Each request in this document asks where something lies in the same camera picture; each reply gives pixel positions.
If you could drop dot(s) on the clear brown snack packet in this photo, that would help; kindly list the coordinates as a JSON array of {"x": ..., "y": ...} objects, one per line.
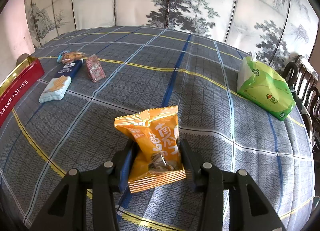
[{"x": 73, "y": 57}]

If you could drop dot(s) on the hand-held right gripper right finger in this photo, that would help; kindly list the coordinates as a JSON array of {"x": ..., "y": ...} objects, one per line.
[{"x": 187, "y": 160}]

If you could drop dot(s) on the green tissue pack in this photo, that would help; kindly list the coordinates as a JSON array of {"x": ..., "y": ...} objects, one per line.
[{"x": 265, "y": 90}]

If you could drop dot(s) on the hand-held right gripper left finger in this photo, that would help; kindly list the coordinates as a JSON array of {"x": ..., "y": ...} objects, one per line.
[{"x": 126, "y": 168}]

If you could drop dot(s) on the navy snack packet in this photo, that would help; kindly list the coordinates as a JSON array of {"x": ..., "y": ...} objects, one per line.
[{"x": 70, "y": 68}]

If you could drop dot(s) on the teal candy packet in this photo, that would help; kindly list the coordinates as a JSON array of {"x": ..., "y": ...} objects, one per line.
[{"x": 60, "y": 57}]

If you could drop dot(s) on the light blue cracker packet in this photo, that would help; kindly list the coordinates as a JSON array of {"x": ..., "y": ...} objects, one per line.
[{"x": 53, "y": 89}]

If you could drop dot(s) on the dark wooden chair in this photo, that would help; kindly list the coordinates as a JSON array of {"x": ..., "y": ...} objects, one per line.
[
  {"x": 297, "y": 75},
  {"x": 313, "y": 110}
]

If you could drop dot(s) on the pink snack packet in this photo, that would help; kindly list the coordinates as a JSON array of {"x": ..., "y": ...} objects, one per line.
[{"x": 95, "y": 70}]

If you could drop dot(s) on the orange seed packet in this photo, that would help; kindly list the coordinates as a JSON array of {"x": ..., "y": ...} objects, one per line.
[{"x": 160, "y": 133}]

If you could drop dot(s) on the red tin box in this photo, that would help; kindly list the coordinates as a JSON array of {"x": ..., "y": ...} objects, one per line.
[{"x": 17, "y": 90}]

